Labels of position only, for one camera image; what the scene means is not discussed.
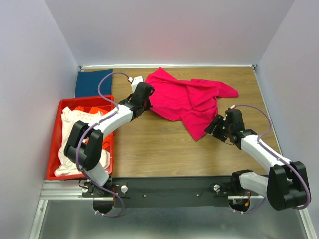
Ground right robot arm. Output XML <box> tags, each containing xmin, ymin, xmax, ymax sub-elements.
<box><xmin>205</xmin><ymin>105</ymin><xmax>312</xmax><ymax>211</ymax></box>

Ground magenta t shirt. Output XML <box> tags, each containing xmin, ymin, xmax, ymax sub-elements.
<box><xmin>146</xmin><ymin>67</ymin><xmax>239</xmax><ymax>141</ymax></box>

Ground red plastic bin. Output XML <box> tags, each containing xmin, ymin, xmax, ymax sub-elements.
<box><xmin>46</xmin><ymin>96</ymin><xmax>114</xmax><ymax>180</ymax></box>

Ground aluminium frame rail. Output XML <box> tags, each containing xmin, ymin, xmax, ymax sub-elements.
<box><xmin>28</xmin><ymin>180</ymin><xmax>88</xmax><ymax>239</ymax></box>

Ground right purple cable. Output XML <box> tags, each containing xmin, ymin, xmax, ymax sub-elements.
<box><xmin>229</xmin><ymin>104</ymin><xmax>312</xmax><ymax>209</ymax></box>

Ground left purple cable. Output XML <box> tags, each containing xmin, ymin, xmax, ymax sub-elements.
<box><xmin>76</xmin><ymin>72</ymin><xmax>133</xmax><ymax>187</ymax></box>

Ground purple cable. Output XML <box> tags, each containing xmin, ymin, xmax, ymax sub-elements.
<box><xmin>76</xmin><ymin>72</ymin><xmax>133</xmax><ymax>187</ymax></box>
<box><xmin>229</xmin><ymin>104</ymin><xmax>312</xmax><ymax>209</ymax></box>

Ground folded blue t shirt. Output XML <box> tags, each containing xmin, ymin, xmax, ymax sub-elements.
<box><xmin>75</xmin><ymin>69</ymin><xmax>113</xmax><ymax>98</ymax></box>

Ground black mounting base plate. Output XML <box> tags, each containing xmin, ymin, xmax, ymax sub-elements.
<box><xmin>80</xmin><ymin>176</ymin><xmax>252</xmax><ymax>213</ymax></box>

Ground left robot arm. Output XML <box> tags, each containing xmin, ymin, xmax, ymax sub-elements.
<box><xmin>64</xmin><ymin>82</ymin><xmax>155</xmax><ymax>197</ymax></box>

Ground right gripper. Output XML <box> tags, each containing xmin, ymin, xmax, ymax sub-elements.
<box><xmin>203</xmin><ymin>114</ymin><xmax>232</xmax><ymax>142</ymax></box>

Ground pale pink t shirt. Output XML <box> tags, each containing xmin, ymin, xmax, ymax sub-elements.
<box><xmin>54</xmin><ymin>106</ymin><xmax>112</xmax><ymax>177</ymax></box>

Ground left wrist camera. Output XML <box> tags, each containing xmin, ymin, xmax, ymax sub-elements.
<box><xmin>128</xmin><ymin>76</ymin><xmax>144</xmax><ymax>92</ymax></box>

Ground orange t shirt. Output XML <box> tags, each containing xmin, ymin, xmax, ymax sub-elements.
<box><xmin>74</xmin><ymin>106</ymin><xmax>114</xmax><ymax>150</ymax></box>

